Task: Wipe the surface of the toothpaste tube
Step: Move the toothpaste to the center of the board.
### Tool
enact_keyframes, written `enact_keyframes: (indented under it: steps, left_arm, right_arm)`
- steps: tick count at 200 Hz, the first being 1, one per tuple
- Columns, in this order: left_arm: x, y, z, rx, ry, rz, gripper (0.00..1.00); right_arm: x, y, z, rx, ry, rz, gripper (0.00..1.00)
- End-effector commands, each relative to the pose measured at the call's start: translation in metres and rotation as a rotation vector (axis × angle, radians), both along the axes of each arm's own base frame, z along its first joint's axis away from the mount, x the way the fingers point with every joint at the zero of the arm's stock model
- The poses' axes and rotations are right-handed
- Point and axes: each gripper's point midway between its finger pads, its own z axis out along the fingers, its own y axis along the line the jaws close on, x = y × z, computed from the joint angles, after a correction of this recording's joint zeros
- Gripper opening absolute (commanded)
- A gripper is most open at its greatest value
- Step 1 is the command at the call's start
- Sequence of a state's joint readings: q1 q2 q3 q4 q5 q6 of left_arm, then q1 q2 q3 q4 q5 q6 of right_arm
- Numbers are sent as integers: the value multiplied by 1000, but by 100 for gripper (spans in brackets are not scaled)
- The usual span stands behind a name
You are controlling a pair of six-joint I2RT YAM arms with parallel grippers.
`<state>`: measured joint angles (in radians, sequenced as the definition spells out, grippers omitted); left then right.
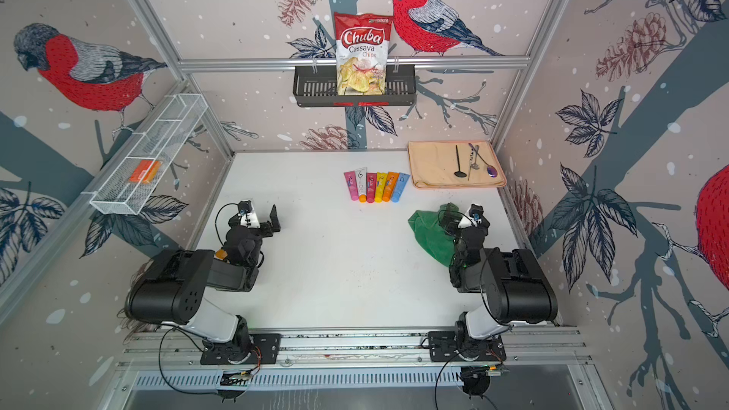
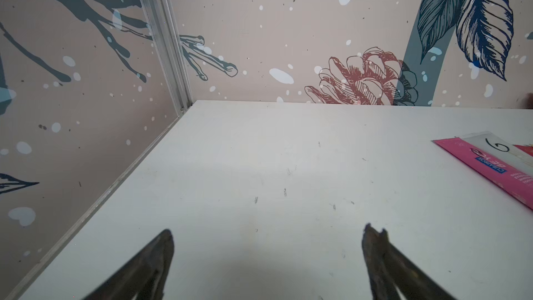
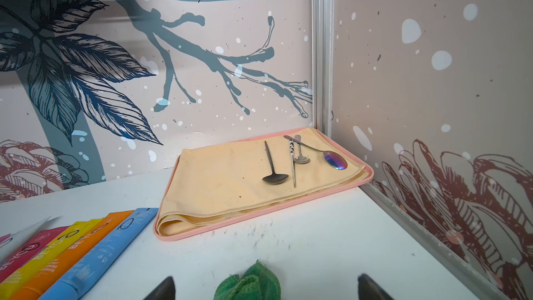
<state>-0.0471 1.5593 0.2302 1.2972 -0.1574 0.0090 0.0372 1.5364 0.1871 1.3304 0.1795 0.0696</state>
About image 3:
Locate yellow toothpaste tube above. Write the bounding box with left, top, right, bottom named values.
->
left=1, top=218, right=102, bottom=299

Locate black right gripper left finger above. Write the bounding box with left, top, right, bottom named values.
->
left=144, top=276, right=176, bottom=300

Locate orange toothpaste tube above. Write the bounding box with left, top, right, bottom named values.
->
left=9, top=211, right=133, bottom=299

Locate black spoon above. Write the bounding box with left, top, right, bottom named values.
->
left=262, top=141, right=289, bottom=185

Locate white toothpaste tube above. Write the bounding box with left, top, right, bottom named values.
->
left=1, top=217, right=51, bottom=262

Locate red pink toothpaste tube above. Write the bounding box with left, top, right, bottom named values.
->
left=1, top=226, right=69, bottom=282

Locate patterned handle utensil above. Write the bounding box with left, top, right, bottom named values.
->
left=290, top=139, right=297, bottom=189

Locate blue toothpaste tube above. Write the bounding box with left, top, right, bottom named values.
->
left=40, top=208, right=158, bottom=299

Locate beige folded cloth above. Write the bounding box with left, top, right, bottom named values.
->
left=157, top=127, right=370, bottom=237

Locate green cleaning cloth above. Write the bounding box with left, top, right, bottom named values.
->
left=214, top=261, right=281, bottom=300

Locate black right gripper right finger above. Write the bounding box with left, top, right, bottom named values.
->
left=358, top=274, right=394, bottom=300

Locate iridescent purple spoon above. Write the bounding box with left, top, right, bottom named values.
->
left=284, top=135, right=348, bottom=170

